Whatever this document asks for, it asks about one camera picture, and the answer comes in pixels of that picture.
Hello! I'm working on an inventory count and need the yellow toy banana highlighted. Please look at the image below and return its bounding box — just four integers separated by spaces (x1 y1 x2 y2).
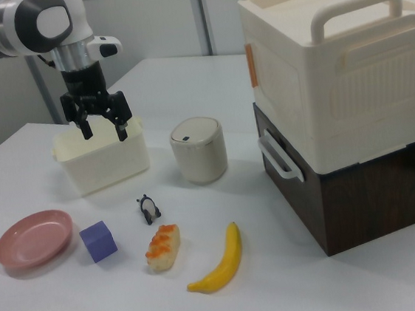
180 220 247 296

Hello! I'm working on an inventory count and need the small beige trash can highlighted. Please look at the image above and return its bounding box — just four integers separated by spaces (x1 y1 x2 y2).
168 114 231 188

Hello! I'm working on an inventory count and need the dark brown wooden box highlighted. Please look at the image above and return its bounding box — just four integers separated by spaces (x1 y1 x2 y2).
253 85 415 264

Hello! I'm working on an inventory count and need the purple cube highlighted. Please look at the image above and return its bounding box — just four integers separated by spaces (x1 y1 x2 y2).
78 219 120 266

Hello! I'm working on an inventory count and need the toy salmon roe sushi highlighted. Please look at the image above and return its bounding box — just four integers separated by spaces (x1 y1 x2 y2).
143 222 185 273

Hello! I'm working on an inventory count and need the small panda toy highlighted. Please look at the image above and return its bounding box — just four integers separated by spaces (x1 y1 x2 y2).
134 192 164 228

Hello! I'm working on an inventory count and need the cream open plastic bin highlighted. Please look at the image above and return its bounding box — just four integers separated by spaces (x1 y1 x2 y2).
47 113 154 199

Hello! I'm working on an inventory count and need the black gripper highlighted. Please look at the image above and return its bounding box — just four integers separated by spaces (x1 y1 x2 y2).
56 58 135 148

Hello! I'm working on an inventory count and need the pink plate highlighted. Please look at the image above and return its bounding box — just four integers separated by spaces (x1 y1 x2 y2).
0 208 78 273

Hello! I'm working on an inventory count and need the cream storage box with handles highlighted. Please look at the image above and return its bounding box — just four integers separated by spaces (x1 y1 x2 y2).
237 0 415 180

